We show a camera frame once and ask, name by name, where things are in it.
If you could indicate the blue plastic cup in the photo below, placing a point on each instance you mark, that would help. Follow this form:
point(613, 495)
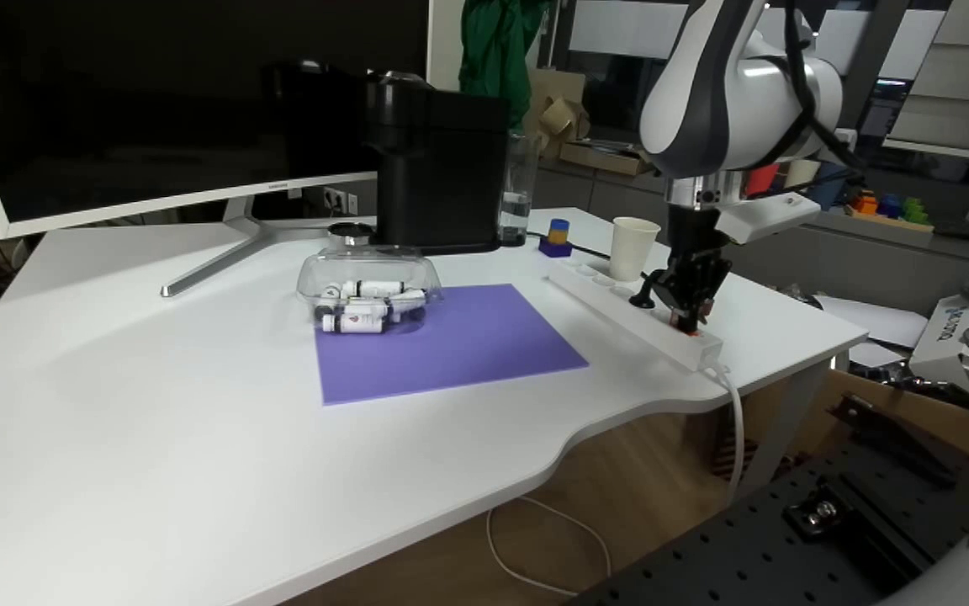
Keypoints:
point(833, 189)

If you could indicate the white coffee capsule pile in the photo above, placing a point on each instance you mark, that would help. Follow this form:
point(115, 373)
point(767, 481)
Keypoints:
point(370, 306)

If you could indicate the black coffee machine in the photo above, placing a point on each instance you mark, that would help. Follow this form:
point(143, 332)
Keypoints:
point(437, 168)

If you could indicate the white paper cup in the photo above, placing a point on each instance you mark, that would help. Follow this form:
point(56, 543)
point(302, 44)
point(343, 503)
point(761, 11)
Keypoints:
point(630, 248)

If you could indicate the colourful toy pile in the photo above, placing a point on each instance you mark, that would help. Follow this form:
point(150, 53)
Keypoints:
point(885, 208)

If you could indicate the cardboard box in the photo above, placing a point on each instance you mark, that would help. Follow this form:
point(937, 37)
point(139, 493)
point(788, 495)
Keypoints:
point(556, 112)

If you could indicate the purple mat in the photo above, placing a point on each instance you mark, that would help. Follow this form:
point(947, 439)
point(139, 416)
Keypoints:
point(437, 341)

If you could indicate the red plastic cup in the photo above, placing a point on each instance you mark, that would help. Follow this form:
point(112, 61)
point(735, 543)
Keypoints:
point(761, 181)

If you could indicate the white plastic cup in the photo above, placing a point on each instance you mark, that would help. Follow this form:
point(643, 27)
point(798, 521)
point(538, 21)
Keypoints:
point(806, 174)

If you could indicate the black perforated breadboard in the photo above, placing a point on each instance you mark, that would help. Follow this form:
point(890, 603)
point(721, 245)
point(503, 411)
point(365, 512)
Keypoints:
point(775, 541)

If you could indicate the clear glass bowl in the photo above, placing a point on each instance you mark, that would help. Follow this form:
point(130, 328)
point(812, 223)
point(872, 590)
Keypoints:
point(370, 288)

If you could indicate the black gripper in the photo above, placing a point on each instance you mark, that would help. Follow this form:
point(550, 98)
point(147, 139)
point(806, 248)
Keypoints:
point(689, 248)

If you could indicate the blue yellow toy block stack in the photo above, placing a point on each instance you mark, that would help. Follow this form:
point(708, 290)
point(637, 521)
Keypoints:
point(556, 236)

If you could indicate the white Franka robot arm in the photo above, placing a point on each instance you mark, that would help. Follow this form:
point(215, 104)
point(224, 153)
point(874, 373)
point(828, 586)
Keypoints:
point(731, 80)

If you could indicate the clear water bottle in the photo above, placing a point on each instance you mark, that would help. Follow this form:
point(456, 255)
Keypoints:
point(519, 187)

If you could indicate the green hanging cloth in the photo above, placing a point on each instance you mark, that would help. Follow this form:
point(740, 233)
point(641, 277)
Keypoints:
point(496, 44)

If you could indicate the white computer monitor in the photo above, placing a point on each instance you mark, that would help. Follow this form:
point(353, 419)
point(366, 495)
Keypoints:
point(150, 103)

